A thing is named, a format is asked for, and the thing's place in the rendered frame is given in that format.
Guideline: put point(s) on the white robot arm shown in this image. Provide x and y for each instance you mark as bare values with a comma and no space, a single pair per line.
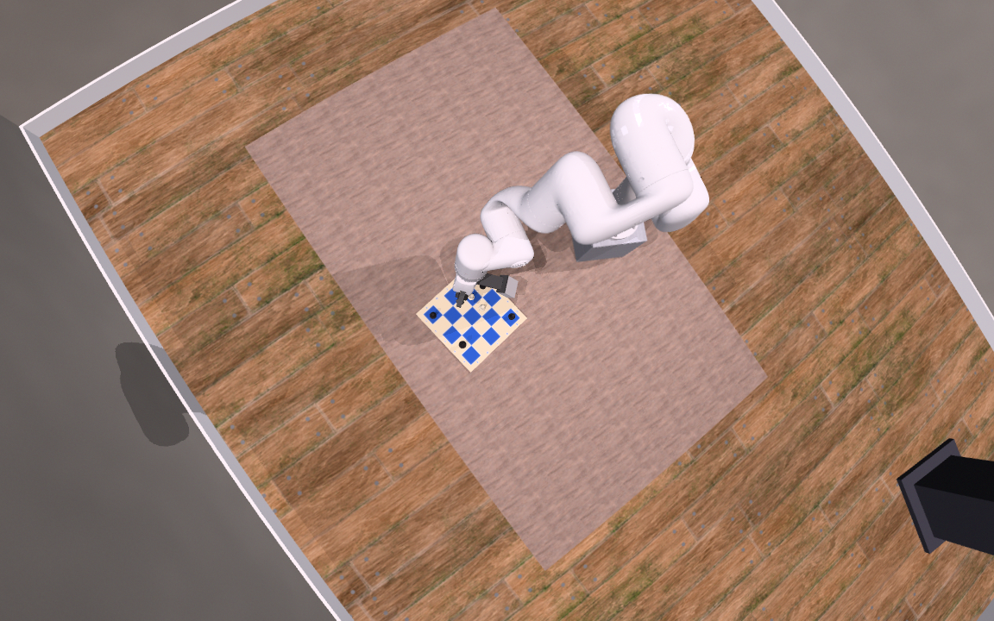
576,188

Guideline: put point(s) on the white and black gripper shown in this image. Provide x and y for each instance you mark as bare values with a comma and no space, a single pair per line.
461,287

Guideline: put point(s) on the blue and cream chessboard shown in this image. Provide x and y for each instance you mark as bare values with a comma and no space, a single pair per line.
483,331

